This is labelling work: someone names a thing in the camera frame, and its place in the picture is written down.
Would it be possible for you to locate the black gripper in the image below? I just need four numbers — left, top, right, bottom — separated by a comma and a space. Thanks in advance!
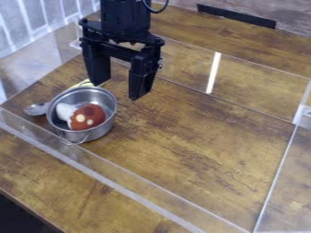
79, 18, 165, 101

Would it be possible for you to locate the clear acrylic triangle stand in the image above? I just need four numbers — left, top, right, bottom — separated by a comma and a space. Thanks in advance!
69, 40, 81, 50

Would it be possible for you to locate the red plush mushroom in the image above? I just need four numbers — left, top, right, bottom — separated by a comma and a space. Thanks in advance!
56, 103, 105, 131

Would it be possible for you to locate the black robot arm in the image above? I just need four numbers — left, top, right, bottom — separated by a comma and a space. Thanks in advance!
79, 0, 165, 100

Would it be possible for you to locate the silver metal pot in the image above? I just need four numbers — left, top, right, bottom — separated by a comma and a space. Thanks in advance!
47, 86, 116, 145

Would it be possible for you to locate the clear acrylic barrier panel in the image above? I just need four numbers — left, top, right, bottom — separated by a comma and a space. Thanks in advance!
0, 17, 311, 233

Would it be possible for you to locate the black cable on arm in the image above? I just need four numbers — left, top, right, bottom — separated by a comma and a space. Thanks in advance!
141, 0, 169, 15

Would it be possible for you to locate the spoon with green handle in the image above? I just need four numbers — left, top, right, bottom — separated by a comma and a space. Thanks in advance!
22, 79, 92, 116

